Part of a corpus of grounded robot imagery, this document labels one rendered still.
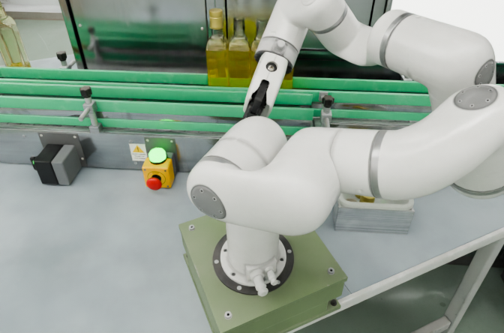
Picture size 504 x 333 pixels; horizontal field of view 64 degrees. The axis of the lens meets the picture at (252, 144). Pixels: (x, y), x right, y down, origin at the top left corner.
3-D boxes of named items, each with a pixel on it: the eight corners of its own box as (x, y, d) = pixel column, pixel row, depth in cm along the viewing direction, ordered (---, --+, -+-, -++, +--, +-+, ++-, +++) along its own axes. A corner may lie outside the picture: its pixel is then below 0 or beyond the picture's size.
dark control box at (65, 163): (82, 168, 115) (75, 144, 110) (70, 187, 109) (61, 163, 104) (55, 166, 116) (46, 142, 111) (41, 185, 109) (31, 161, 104)
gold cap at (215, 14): (224, 25, 105) (223, 8, 102) (221, 30, 102) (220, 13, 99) (211, 24, 105) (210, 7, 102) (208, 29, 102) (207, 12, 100)
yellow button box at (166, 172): (177, 172, 113) (174, 151, 109) (170, 190, 107) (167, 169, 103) (152, 171, 114) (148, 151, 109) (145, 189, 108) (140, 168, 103)
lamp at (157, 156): (168, 154, 108) (166, 145, 106) (164, 165, 104) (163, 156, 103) (151, 154, 108) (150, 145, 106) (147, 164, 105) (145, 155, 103)
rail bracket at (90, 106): (106, 129, 109) (94, 85, 101) (95, 145, 103) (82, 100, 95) (91, 129, 109) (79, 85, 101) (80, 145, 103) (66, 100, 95)
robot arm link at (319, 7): (360, 7, 72) (337, -30, 65) (340, 59, 70) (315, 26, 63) (292, 13, 82) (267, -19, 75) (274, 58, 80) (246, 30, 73)
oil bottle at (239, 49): (250, 103, 119) (250, 33, 107) (250, 112, 115) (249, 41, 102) (232, 102, 120) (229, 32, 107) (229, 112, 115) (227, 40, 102)
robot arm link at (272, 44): (304, 44, 70) (298, 58, 69) (293, 63, 78) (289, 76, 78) (263, 28, 69) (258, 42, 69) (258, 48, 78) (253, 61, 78)
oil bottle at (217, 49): (231, 102, 120) (229, 32, 107) (229, 112, 115) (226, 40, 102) (213, 101, 120) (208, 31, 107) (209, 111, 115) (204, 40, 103)
